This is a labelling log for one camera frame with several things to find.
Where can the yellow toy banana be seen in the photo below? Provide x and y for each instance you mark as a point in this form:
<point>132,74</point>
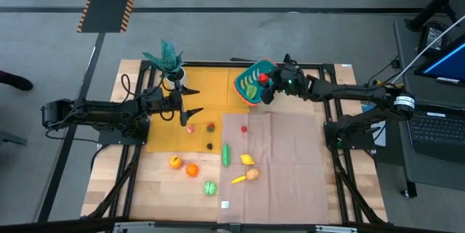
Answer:
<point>238,179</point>

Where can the red toy apple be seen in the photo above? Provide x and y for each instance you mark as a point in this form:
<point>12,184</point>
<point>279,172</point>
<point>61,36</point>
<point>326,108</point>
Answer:
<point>263,78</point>

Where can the grey furniture leg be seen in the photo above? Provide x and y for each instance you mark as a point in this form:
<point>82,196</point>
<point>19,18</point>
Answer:
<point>11,138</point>

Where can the black bracket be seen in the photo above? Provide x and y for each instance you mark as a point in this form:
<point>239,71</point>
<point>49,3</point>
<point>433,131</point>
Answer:
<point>287,58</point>

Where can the smooth toy orange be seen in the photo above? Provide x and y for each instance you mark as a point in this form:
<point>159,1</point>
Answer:
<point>192,170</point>

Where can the black aluminium table frame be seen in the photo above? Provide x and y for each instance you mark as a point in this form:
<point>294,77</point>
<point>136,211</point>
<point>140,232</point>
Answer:
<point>203,64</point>

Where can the teal basket orange rim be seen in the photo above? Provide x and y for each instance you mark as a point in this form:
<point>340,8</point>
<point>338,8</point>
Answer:
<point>239,89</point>

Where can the black metal stand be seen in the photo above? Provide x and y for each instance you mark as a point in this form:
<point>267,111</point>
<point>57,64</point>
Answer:
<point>432,7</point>

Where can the light green toy leaf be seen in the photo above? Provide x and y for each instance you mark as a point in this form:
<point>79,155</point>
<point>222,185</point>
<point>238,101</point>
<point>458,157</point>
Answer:
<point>251,91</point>

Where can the green toy cabbage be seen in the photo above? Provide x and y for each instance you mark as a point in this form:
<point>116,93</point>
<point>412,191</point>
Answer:
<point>210,188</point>

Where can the ribbed orange toy pumpkin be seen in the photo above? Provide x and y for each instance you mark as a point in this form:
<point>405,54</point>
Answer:
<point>175,162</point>

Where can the artificial plant white pot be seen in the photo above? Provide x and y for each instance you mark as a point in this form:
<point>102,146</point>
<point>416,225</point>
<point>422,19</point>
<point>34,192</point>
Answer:
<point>167,60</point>

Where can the pale pink cloth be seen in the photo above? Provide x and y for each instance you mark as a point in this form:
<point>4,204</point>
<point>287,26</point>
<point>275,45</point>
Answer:
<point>298,189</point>

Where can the black laptop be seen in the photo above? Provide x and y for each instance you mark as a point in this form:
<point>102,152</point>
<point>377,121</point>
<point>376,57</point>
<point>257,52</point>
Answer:
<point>436,127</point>

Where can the tan toy potato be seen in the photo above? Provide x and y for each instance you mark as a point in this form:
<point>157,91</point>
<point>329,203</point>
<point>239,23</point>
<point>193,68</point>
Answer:
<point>252,173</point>

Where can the computer monitor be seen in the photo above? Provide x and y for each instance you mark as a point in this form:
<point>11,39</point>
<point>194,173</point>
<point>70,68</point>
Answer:
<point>447,62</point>

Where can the dark toy blackberry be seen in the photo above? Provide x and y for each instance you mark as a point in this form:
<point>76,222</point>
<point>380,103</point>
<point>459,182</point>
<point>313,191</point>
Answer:
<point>209,146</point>

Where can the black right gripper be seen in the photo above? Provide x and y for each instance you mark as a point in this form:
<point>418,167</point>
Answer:
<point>295,86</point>

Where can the white cloth label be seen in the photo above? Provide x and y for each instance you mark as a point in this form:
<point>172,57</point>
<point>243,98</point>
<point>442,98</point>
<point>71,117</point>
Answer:
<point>225,204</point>

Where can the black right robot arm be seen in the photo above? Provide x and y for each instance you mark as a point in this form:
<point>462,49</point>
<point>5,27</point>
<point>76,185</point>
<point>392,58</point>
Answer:
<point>345,91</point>

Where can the black power adapter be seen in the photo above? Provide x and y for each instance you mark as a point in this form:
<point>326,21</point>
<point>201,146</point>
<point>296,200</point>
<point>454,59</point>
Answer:
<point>432,37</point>

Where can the black desk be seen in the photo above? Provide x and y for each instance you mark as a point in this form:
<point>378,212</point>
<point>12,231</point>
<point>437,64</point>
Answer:
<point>403,62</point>

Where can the black overhead crossbar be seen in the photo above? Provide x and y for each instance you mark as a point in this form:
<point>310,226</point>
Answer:
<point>54,227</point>

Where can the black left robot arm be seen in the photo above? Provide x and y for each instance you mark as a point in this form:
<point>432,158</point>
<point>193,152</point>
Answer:
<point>101,113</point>

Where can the small red toy tomato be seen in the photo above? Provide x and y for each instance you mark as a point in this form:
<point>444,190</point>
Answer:
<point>244,128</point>

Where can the silver bracket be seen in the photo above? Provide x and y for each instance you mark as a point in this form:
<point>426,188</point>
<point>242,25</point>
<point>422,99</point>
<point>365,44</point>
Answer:
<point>336,229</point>

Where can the black striped-edge floor mat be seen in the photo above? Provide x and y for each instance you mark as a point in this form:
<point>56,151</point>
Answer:
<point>109,8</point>

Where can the yellow toy lemon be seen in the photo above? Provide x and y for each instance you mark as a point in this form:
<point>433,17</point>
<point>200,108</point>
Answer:
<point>247,159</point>

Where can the person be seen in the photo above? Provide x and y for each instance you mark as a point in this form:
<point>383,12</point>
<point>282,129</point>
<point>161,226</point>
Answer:
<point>18,82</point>

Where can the pink toy peach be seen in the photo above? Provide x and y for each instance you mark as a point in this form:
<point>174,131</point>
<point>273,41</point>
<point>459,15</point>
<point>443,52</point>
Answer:
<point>190,128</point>

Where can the yellow cloth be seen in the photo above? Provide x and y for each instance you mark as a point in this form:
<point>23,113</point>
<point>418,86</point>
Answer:
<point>210,91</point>

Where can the red toy strawberry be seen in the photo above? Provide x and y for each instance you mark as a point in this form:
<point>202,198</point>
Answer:
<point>210,128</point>

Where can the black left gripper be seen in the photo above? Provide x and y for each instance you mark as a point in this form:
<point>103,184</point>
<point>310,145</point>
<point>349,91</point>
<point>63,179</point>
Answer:
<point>181,102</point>

